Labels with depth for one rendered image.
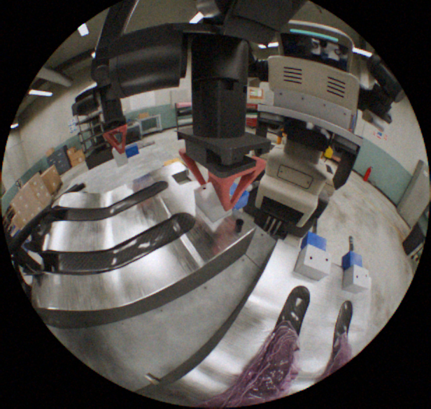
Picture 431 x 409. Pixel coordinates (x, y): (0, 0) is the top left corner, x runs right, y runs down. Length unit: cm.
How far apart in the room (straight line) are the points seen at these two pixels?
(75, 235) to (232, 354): 26
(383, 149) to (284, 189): 524
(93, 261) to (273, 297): 25
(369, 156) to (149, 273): 549
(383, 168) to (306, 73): 529
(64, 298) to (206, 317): 20
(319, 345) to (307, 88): 50
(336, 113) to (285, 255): 35
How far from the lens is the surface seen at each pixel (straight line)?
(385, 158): 558
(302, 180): 45
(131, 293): 17
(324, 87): 42
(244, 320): 17
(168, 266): 16
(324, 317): 24
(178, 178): 31
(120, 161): 40
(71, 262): 24
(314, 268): 20
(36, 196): 392
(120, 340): 30
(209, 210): 17
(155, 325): 25
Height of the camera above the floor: 103
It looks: 39 degrees down
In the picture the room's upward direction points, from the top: straight up
